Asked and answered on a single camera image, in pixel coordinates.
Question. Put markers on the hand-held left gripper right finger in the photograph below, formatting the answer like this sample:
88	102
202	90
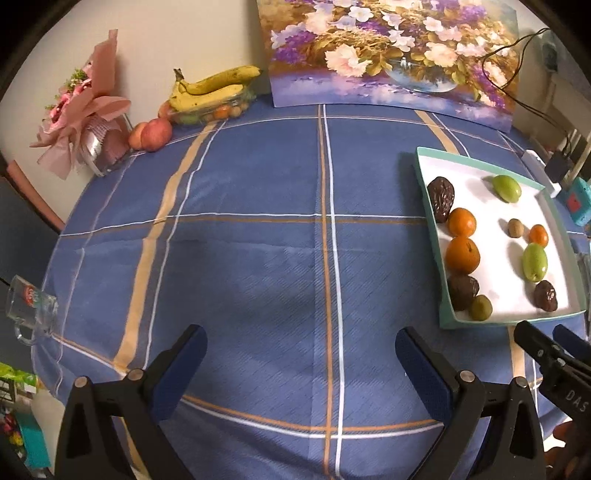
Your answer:
419	369

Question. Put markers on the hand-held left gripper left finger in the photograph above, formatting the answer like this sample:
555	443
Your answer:
181	371

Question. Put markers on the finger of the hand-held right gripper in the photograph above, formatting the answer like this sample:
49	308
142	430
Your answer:
572	342
568	383

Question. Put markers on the yellowish longan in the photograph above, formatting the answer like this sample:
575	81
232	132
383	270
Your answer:
481	308

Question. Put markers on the teal tray with white inside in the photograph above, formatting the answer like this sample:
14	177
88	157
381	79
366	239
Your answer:
503	288

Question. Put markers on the green jujube fruit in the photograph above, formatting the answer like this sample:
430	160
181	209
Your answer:
534	261
506	187

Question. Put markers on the small orange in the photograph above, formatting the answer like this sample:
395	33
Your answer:
538	235

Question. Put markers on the large orange with stem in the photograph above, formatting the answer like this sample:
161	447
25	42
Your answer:
462	254

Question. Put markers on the brown longan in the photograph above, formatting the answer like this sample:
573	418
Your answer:
515	227

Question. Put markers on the round orange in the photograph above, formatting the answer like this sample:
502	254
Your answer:
462	222

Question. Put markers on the blue plaid tablecloth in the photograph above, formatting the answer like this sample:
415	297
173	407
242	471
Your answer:
277	277

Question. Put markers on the teal box with red label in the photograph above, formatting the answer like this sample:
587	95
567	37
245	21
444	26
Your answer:
577	201

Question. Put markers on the colourful packaging box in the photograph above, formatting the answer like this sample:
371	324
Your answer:
34	438

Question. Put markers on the glass mug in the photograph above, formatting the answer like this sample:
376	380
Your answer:
32	304

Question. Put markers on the black power adapter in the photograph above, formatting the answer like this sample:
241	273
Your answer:
556	167

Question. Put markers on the white rack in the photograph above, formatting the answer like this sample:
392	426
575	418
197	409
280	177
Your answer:
582	157

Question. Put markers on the white power strip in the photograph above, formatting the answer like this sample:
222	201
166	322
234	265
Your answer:
535	159

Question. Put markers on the orange-red peach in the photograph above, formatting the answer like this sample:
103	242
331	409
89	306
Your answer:
136	136

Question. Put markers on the clear plastic fruit container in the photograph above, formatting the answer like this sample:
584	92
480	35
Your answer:
207	116

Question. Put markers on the small red apple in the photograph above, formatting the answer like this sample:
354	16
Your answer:
164	110

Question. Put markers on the yellow banana bunch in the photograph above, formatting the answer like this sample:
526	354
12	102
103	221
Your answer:
203	99

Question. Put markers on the pink wrapped flower bouquet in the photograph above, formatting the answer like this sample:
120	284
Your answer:
92	106

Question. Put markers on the floral painting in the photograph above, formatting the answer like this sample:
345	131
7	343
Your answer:
369	46

